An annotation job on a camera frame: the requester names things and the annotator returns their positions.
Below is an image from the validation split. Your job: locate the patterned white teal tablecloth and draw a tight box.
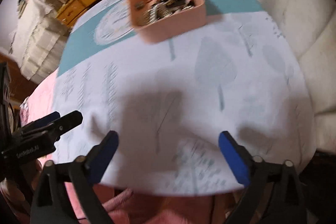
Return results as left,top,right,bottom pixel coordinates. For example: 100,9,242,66
52,0,316,196

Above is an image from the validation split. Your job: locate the gold chain jewelry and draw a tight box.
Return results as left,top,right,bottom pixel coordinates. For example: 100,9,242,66
137,3,195,26

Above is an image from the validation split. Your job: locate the white lace covered furniture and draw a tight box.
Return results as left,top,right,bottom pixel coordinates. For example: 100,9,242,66
9,0,70,84

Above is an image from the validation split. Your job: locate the pink plastic tray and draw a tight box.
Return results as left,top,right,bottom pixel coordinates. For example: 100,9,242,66
128,0,206,44

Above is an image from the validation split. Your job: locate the person's left hand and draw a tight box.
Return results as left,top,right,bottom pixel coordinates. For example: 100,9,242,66
1,160,42,215

